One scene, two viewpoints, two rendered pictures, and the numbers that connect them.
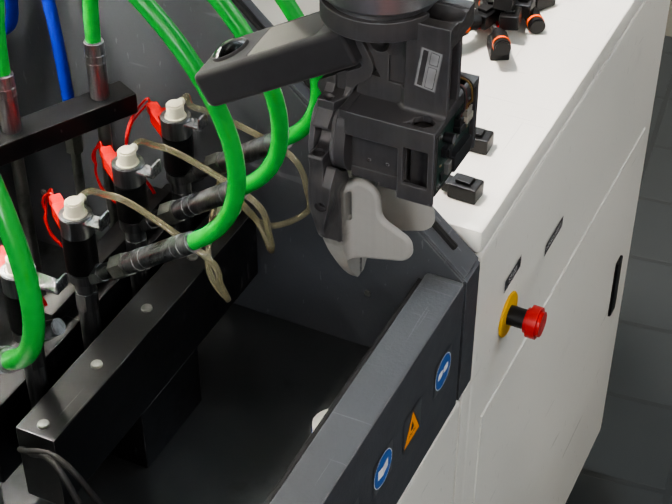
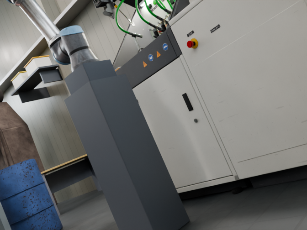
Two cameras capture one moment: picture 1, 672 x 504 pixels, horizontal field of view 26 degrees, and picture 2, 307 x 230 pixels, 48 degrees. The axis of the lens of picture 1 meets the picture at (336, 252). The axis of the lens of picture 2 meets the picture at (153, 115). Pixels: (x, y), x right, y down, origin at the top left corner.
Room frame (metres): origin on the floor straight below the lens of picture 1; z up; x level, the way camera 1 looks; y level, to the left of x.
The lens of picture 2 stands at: (1.53, -1.89, 0.44)
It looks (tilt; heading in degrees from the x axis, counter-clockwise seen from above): 4 degrees up; 113
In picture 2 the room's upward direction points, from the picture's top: 24 degrees counter-clockwise
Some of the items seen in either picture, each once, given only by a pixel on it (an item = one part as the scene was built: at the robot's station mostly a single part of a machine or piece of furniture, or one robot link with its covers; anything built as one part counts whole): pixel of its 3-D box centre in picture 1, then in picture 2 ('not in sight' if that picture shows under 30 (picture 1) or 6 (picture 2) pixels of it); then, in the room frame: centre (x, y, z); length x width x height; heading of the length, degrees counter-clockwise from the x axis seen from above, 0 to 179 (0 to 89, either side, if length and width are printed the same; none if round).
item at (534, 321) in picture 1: (524, 319); (191, 44); (1.16, -0.20, 0.80); 0.05 x 0.04 x 0.05; 154
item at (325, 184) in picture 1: (336, 174); not in sight; (0.73, 0.00, 1.30); 0.05 x 0.02 x 0.09; 154
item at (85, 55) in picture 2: not in sight; (83, 60); (0.66, -0.40, 0.95); 0.15 x 0.15 x 0.10
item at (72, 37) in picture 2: not in sight; (73, 40); (0.66, -0.40, 1.07); 0.13 x 0.12 x 0.14; 148
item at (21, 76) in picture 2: not in sight; (24, 80); (-2.75, 3.18, 2.43); 0.40 x 0.33 x 0.22; 161
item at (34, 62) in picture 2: not in sight; (38, 66); (-2.18, 2.99, 2.43); 0.41 x 0.34 x 0.22; 161
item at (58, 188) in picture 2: not in sight; (73, 182); (-2.06, 2.49, 0.33); 1.22 x 0.64 x 0.65; 71
